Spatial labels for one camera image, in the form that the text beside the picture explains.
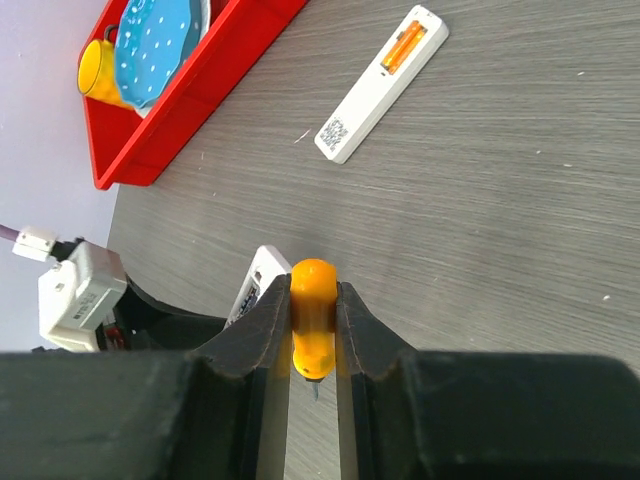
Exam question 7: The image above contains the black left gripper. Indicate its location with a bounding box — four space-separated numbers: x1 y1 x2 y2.
96 276 226 352

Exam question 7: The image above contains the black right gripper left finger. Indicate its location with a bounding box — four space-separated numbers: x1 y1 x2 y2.
1 276 291 479

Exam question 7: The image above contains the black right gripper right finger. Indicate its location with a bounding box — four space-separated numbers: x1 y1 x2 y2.
336 283 639 479

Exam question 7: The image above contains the white remote control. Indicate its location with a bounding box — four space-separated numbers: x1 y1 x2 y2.
224 245 291 328

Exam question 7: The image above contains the orange handled screwdriver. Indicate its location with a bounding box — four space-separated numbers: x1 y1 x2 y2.
290 258 337 402

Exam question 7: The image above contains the white remote with orange batteries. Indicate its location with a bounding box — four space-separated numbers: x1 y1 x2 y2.
314 5 449 164

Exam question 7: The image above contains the red plastic tray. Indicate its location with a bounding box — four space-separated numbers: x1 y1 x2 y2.
83 0 306 190

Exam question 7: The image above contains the yellow cup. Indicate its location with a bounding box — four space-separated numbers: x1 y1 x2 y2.
77 25 133 110

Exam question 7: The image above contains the blue dotted plate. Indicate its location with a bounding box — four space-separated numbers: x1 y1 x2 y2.
115 0 204 110

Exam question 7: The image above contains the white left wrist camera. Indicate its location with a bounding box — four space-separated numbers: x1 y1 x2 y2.
38 241 127 353

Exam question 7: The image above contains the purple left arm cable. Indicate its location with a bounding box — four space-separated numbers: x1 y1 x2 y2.
0 223 56 263

